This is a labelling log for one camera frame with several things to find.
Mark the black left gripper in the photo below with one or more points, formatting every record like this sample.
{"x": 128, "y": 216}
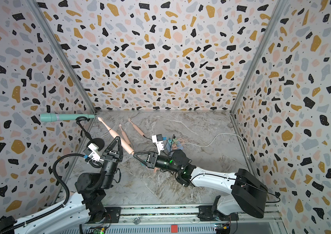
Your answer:
{"x": 112, "y": 156}

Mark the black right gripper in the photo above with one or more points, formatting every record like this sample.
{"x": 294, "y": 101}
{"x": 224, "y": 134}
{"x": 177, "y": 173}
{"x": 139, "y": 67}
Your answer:
{"x": 153, "y": 164}

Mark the pink toothbrush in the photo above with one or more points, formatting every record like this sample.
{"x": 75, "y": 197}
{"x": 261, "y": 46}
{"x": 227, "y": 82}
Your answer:
{"x": 124, "y": 135}
{"x": 137, "y": 128}
{"x": 114, "y": 134}

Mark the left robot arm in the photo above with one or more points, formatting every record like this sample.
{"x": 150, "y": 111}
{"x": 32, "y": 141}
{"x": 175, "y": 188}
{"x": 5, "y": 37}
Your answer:
{"x": 85, "y": 205}

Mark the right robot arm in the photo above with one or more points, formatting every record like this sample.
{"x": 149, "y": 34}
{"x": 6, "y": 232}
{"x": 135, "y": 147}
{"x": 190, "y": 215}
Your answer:
{"x": 242, "y": 191}

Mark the blue power strip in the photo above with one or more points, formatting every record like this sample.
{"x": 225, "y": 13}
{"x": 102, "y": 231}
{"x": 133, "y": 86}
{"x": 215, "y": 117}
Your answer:
{"x": 170, "y": 147}

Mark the red button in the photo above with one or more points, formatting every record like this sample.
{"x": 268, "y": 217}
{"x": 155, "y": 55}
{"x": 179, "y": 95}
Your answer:
{"x": 174, "y": 228}

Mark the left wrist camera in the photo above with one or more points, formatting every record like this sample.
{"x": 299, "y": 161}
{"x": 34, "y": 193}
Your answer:
{"x": 92, "y": 153}

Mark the metal base rail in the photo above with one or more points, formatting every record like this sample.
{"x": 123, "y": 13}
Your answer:
{"x": 157, "y": 219}

